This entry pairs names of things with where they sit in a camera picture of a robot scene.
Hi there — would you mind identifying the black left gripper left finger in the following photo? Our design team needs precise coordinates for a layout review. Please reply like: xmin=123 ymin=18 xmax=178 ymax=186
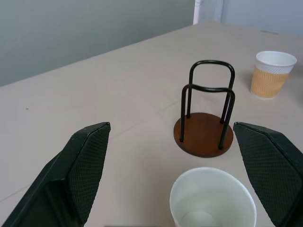
xmin=0 ymin=122 xmax=111 ymax=227

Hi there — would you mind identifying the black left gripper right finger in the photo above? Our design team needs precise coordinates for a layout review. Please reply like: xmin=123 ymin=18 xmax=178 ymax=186
xmin=233 ymin=122 xmax=303 ymax=227

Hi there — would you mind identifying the ribbed orange white paper cup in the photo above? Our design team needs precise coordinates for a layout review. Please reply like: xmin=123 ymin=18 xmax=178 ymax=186
xmin=169 ymin=167 xmax=258 ymax=227
xmin=250 ymin=51 xmax=298 ymax=99

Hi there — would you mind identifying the wire cup holder wooden base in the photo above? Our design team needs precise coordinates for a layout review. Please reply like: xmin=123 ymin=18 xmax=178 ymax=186
xmin=173 ymin=60 xmax=236 ymax=158

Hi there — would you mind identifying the white post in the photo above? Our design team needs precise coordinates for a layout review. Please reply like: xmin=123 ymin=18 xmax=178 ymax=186
xmin=193 ymin=0 xmax=204 ymax=26

